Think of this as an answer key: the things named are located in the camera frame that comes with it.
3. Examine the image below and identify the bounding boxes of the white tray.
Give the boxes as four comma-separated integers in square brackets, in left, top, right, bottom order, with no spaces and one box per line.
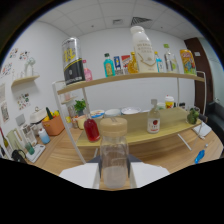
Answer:
[24,143,47,164]

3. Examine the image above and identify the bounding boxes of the orange basket with fruit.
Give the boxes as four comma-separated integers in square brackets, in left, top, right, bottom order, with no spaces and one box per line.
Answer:
[41,107,66,137]

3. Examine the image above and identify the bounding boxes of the green potted plant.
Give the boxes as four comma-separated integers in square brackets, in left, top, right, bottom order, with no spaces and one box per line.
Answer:
[73,98,87,117]

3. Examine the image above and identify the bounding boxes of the small wooden wall shelf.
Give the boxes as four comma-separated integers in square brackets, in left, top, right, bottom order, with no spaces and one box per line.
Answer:
[60,96,78,105]

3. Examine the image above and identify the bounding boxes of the glass jar wooden lid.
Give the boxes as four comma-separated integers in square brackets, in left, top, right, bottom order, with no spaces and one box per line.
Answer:
[98,116,130,190]

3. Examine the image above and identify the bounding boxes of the brown door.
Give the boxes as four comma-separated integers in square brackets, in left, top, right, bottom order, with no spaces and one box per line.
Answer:
[183,36,214,114]

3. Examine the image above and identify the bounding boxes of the black armchair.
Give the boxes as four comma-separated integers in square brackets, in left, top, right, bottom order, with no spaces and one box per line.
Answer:
[206,101,224,134]

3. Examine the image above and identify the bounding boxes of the tall black silver can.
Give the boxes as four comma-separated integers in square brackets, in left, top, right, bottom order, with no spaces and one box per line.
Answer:
[61,36,86,86]

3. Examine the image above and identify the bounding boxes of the teal liquid bottle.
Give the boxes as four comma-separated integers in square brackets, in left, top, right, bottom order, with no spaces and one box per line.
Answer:
[103,52,116,78]

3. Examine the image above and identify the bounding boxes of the white blue small bottle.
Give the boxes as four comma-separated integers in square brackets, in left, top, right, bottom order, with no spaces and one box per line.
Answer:
[37,127,51,145]

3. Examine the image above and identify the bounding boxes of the white milk bottle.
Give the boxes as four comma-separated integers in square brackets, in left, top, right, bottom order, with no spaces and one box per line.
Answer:
[129,25,159,74]

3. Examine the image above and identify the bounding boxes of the two-tier wooden shelf rack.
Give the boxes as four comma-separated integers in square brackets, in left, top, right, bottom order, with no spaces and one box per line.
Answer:
[51,70,208,164]

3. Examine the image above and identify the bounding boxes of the red wall poster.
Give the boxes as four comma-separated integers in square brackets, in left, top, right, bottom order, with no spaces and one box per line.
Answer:
[121,54,132,75]

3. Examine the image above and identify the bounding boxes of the ceiling air vent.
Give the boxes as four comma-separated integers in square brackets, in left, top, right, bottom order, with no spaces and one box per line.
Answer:
[130,16,153,27]

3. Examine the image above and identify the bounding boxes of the blue wall poster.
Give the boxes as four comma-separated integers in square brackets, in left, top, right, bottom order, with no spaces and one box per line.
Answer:
[113,55,122,76]

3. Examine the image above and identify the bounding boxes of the blue rimmed bowl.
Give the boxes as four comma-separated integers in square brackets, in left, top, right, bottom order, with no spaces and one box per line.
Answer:
[89,109,106,120]

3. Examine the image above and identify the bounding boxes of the small blue liquid bottle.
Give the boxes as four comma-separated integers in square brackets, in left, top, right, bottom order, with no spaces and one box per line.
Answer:
[194,143,209,165]

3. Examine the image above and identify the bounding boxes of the clear bottle green cap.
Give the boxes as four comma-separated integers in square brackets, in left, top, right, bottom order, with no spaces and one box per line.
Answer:
[163,43,179,74]

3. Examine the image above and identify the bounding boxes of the small red liquid bottle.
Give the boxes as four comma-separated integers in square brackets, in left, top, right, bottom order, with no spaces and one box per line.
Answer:
[83,114,101,143]

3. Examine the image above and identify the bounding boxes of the white paper sheet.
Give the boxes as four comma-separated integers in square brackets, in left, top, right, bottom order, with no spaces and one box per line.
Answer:
[193,121,213,138]

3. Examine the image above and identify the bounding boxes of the pink liquid bottle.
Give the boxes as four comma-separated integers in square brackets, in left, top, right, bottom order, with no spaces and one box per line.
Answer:
[82,59,94,82]

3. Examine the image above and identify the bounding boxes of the glass jar of limes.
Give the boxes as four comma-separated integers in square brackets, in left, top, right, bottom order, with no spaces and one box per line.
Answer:
[186,107,201,126]

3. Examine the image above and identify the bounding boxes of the yellow red lidded cup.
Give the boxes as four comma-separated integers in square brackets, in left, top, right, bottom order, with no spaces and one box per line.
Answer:
[164,94,175,110]

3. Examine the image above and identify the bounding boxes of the clear bottle red label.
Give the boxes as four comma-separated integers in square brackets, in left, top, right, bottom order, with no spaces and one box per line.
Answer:
[146,98,161,135]

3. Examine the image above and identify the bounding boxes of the white vase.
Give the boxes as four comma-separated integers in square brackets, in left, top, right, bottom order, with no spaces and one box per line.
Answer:
[23,57,37,78]

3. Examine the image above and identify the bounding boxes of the orange liquid bottle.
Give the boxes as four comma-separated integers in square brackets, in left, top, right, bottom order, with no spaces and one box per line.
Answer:
[127,51,140,75]

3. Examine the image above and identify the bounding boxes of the green mug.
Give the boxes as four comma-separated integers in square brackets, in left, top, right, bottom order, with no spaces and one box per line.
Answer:
[156,101,167,111]

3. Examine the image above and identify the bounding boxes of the white bowl red contents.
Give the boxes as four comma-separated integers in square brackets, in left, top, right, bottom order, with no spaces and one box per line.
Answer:
[120,106,142,116]

